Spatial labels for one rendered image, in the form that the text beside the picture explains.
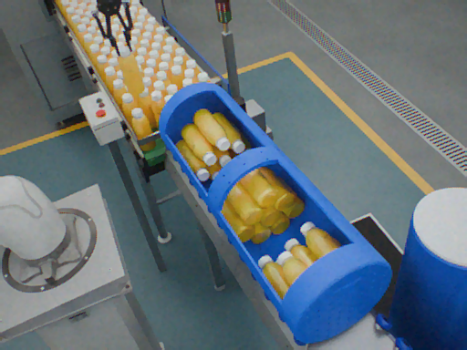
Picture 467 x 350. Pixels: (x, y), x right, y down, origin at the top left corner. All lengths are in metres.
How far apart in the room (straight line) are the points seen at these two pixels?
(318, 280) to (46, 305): 0.73
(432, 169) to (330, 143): 0.64
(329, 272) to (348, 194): 1.81
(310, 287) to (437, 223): 0.50
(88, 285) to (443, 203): 1.03
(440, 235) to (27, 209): 1.10
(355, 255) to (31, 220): 0.81
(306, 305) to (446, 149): 2.26
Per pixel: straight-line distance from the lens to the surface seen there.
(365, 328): 1.38
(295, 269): 1.22
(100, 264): 1.41
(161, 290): 2.61
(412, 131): 3.33
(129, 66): 1.80
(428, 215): 1.48
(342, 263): 1.11
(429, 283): 1.52
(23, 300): 1.47
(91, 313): 1.59
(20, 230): 1.35
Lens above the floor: 2.16
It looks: 45 degrees down
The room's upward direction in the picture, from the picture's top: 10 degrees counter-clockwise
